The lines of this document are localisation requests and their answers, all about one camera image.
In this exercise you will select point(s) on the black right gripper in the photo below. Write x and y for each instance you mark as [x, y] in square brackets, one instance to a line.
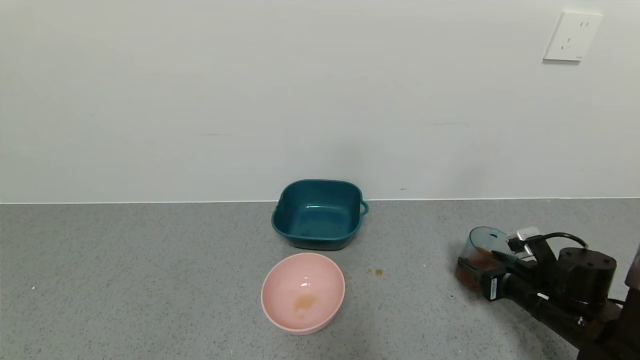
[493, 288]

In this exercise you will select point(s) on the clear blue ribbed cup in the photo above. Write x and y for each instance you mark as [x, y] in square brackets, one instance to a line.
[482, 240]

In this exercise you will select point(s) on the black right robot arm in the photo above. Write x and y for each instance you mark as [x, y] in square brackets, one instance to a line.
[585, 275]

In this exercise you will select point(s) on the brown liquid drops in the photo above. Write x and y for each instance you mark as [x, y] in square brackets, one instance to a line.
[379, 272]

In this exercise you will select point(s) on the pink plastic bowl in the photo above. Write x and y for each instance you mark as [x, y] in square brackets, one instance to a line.
[300, 285]

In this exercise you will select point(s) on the teal square plastic basin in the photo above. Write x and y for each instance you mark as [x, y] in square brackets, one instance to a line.
[320, 220]

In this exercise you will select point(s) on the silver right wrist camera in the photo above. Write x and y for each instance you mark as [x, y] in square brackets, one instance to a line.
[522, 235]

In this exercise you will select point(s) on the white wall socket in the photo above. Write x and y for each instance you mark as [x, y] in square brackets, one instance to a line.
[572, 36]

